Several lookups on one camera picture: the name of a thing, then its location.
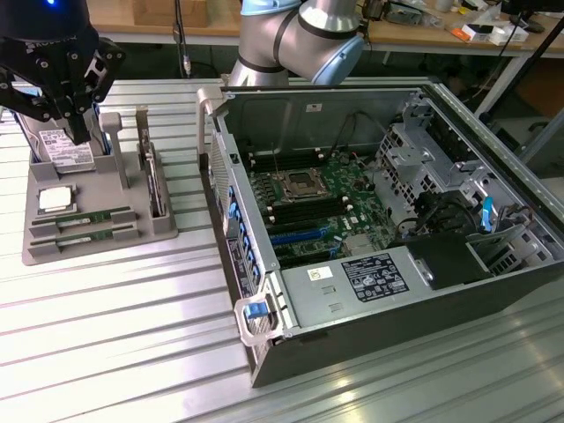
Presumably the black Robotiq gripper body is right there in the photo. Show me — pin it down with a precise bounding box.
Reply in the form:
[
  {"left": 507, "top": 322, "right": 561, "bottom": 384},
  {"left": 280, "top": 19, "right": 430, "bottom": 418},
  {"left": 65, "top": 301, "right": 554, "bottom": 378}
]
[{"left": 0, "top": 0, "right": 103, "bottom": 110}]

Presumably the green RAM stick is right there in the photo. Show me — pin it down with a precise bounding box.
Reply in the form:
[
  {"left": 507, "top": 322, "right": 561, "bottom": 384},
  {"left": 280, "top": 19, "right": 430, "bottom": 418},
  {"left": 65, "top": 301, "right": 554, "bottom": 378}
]
[
  {"left": 52, "top": 227, "right": 115, "bottom": 246},
  {"left": 52, "top": 211, "right": 115, "bottom": 228}
]

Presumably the black RAM slot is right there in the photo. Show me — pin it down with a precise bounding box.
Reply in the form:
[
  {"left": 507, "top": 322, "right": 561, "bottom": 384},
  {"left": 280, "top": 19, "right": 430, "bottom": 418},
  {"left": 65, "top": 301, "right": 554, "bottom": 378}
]
[
  {"left": 269, "top": 202, "right": 350, "bottom": 218},
  {"left": 266, "top": 195, "right": 345, "bottom": 210},
  {"left": 249, "top": 151, "right": 324, "bottom": 167},
  {"left": 250, "top": 153, "right": 326, "bottom": 170},
  {"left": 267, "top": 198, "right": 347, "bottom": 213},
  {"left": 249, "top": 148, "right": 323, "bottom": 163},
  {"left": 251, "top": 157, "right": 327, "bottom": 174},
  {"left": 271, "top": 205, "right": 353, "bottom": 221}
]

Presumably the silver CPU chip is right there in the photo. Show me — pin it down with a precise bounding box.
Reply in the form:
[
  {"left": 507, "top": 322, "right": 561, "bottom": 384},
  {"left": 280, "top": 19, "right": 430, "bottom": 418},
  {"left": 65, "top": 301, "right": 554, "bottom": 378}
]
[{"left": 37, "top": 187, "right": 77, "bottom": 216}]

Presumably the upright hard drive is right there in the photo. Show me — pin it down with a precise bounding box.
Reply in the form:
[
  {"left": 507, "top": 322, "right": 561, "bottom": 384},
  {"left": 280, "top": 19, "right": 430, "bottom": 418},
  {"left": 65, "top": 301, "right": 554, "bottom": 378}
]
[{"left": 135, "top": 107, "right": 163, "bottom": 219}]

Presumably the grey parts rack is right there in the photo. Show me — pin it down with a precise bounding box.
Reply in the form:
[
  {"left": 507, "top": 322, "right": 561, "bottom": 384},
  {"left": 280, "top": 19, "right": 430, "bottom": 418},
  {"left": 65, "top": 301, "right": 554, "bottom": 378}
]
[{"left": 21, "top": 109, "right": 180, "bottom": 267}]

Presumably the silver CPU socket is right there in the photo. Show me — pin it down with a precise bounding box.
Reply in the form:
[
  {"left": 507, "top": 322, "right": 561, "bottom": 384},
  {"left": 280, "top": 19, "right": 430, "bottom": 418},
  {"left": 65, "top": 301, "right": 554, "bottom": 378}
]
[{"left": 277, "top": 169, "right": 326, "bottom": 204}]

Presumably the long black expansion slot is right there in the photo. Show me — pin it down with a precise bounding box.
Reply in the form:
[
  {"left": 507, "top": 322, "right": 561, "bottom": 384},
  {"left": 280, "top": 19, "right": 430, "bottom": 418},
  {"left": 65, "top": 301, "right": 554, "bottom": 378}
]
[
  {"left": 269, "top": 219, "right": 325, "bottom": 234},
  {"left": 279, "top": 250, "right": 340, "bottom": 270}
]

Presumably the blue expansion slot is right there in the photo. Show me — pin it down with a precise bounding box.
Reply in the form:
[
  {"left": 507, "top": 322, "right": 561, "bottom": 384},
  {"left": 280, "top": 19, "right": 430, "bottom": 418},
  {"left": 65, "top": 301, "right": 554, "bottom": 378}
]
[{"left": 269, "top": 227, "right": 330, "bottom": 247}]

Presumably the green Dell motherboard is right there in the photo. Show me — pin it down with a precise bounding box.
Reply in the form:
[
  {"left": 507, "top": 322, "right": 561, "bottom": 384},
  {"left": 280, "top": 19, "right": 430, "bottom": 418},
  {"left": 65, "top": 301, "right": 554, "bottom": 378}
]
[{"left": 246, "top": 147, "right": 387, "bottom": 271}]

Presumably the silver finned heatsink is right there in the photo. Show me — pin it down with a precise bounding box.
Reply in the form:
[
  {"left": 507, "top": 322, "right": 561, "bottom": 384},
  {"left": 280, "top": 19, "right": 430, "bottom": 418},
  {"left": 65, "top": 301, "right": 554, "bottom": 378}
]
[{"left": 343, "top": 235, "right": 376, "bottom": 257}]

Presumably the silver disk bay cage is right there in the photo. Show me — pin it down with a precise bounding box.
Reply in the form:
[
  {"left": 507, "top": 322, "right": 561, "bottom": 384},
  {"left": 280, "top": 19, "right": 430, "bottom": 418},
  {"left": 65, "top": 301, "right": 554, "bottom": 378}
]
[{"left": 374, "top": 94, "right": 486, "bottom": 221}]

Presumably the silver power supply unit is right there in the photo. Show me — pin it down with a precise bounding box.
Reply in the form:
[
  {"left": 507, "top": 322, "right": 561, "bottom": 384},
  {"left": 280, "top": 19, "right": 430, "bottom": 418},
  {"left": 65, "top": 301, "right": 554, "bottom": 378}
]
[{"left": 281, "top": 245, "right": 437, "bottom": 330}]

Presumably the white and orange box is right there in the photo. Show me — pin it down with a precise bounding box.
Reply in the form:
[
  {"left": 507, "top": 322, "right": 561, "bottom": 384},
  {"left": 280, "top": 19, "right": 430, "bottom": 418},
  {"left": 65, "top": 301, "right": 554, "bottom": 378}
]
[{"left": 453, "top": 22, "right": 494, "bottom": 43}]

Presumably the white tape roll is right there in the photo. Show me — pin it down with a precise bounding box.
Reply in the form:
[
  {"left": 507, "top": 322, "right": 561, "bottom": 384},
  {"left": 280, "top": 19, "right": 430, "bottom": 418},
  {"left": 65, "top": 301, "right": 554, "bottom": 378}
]
[{"left": 491, "top": 26, "right": 515, "bottom": 46}]

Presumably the open PC case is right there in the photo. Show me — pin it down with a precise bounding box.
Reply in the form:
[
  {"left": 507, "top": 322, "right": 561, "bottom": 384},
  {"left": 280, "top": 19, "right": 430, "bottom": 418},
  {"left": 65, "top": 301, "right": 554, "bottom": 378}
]
[{"left": 196, "top": 77, "right": 564, "bottom": 389}]

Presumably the black plastic shroud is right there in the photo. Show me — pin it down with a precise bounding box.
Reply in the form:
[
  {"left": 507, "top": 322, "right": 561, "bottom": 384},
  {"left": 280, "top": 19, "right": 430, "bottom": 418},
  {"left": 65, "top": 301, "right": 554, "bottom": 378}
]
[{"left": 403, "top": 240, "right": 495, "bottom": 292}]

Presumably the black tripod leg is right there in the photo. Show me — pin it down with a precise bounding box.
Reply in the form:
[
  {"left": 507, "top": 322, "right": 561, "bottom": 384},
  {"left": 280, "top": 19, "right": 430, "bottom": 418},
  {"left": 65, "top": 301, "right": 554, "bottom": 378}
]
[{"left": 519, "top": 17, "right": 564, "bottom": 85}]

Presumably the hard disk with blue bracket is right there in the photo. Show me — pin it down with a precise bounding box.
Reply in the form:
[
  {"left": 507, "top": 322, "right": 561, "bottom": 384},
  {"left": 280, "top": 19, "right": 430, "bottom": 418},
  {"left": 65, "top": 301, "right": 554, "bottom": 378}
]
[{"left": 11, "top": 103, "right": 100, "bottom": 175}]

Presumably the hanging black cable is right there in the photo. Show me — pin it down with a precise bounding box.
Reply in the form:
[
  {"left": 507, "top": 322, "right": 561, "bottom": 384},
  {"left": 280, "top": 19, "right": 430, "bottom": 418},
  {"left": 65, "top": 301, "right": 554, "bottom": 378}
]
[{"left": 173, "top": 0, "right": 191, "bottom": 79}]

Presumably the black and red wire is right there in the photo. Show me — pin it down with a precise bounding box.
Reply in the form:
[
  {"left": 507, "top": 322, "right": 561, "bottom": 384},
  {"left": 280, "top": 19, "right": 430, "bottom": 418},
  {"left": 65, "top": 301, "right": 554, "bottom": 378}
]
[{"left": 332, "top": 111, "right": 381, "bottom": 160}]

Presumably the wooden desk with white frame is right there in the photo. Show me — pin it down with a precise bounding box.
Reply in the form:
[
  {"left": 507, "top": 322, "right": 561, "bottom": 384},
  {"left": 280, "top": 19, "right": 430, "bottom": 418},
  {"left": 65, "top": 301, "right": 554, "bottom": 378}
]
[{"left": 360, "top": 0, "right": 564, "bottom": 116}]

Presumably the black cable bundle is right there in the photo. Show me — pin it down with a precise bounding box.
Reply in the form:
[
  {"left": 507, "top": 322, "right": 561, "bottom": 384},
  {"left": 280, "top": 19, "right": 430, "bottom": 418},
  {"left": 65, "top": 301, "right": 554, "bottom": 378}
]
[{"left": 396, "top": 189, "right": 471, "bottom": 248}]

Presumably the light blue wire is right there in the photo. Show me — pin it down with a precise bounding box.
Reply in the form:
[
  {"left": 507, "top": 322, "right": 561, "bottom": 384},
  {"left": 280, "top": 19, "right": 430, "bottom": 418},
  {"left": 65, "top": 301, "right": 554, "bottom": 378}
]
[{"left": 481, "top": 197, "right": 494, "bottom": 234}]

